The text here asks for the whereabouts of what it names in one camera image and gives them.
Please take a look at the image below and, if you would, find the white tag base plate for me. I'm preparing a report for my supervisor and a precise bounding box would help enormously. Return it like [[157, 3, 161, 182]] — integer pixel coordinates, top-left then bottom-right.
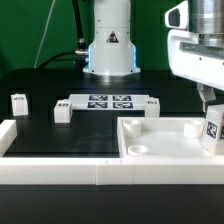
[[69, 94, 149, 110]]

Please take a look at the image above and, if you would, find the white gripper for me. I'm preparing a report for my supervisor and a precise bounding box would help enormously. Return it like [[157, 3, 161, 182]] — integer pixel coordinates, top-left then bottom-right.
[[165, 0, 224, 111]]

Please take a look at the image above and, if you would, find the white square tabletop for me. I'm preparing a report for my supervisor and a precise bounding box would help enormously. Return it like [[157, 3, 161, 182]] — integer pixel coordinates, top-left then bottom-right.
[[117, 117, 224, 158]]

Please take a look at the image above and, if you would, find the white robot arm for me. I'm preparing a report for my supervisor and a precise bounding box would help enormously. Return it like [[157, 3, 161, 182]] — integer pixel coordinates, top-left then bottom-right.
[[83, 0, 224, 103]]

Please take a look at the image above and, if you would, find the thin white cable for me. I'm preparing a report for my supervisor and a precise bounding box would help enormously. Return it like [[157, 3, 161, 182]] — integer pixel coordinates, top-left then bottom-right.
[[33, 0, 57, 69]]

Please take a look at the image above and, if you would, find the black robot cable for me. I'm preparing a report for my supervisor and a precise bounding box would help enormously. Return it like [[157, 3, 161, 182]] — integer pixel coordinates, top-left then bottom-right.
[[38, 0, 90, 70]]

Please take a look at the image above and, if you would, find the white U-shaped obstacle fence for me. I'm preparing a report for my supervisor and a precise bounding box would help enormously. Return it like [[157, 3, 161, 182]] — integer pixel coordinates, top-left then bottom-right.
[[0, 120, 224, 185]]

